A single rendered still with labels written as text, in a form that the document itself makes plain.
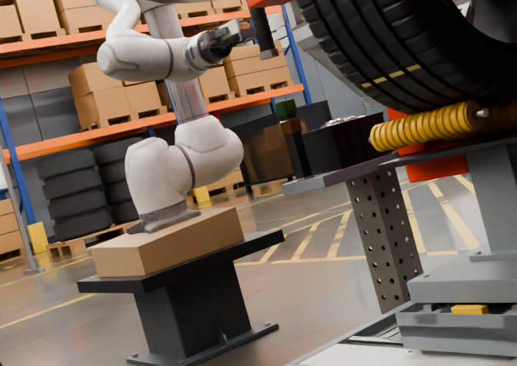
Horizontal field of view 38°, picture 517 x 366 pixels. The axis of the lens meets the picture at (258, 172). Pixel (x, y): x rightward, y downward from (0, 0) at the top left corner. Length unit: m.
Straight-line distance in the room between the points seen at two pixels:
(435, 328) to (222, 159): 1.12
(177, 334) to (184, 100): 0.73
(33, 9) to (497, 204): 10.58
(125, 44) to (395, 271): 0.92
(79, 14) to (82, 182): 4.01
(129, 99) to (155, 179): 9.65
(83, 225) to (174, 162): 6.29
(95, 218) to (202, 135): 6.30
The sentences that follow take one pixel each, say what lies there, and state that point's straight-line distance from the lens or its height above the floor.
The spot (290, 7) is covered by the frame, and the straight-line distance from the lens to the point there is 1.49.
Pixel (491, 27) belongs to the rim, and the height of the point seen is 0.68.
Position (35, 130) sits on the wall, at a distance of 12.51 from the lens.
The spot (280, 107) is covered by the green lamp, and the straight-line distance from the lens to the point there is 1.92.
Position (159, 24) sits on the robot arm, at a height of 1.02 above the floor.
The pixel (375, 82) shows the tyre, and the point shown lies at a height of 0.62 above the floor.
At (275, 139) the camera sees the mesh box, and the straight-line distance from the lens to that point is 9.94.
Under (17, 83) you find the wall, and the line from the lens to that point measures 12.61.
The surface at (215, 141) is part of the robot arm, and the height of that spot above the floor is 0.62.
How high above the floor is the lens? 0.55
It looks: 2 degrees down
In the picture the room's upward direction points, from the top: 15 degrees counter-clockwise
